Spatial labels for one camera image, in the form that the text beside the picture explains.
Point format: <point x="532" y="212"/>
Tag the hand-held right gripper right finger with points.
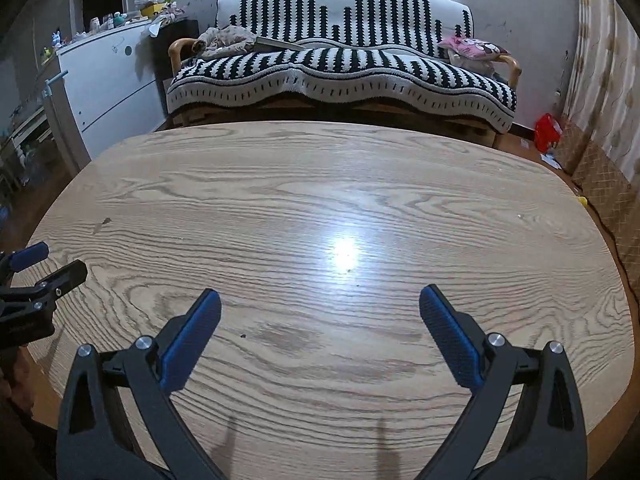
<point x="450" y="340"/>

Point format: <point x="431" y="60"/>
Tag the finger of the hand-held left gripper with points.
<point x="29" y="256"/>
<point x="65" y="276"/>

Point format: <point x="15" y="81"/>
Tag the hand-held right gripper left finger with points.
<point x="192" y="337"/>

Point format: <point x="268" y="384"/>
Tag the white low rack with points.
<point x="30" y="130"/>

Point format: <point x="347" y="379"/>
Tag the white drawer dresser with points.
<point x="110" y="85"/>

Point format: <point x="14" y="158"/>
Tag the white paper sheet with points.
<point x="550" y="160"/>

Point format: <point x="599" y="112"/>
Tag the blue toy figure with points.
<point x="56" y="40"/>

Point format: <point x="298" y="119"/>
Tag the red shopping bag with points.
<point x="547" y="130"/>

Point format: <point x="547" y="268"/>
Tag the row of small bottles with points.
<point x="107" y="22"/>

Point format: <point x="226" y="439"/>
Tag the dark narrow cabinet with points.
<point x="172" y="35"/>

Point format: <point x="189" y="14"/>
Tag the pale rumpled cloth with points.
<point x="162" y="22"/>

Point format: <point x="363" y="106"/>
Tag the yellow small box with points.
<point x="150" y="9"/>

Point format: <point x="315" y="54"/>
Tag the white grey folded cloth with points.
<point x="472" y="66"/>

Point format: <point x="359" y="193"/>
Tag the beige crumpled cloth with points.
<point x="225" y="40"/>

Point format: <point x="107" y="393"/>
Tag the black white striped sofa blanket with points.
<point x="350" y="70"/>

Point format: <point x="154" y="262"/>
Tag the pink printed cushion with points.
<point x="475" y="47"/>

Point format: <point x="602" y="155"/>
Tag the beige patterned curtain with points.
<point x="605" y="85"/>

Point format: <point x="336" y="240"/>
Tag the flat grey book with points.
<point x="277" y="45"/>

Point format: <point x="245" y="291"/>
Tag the wooden frame sofa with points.
<point x="176" y="50"/>

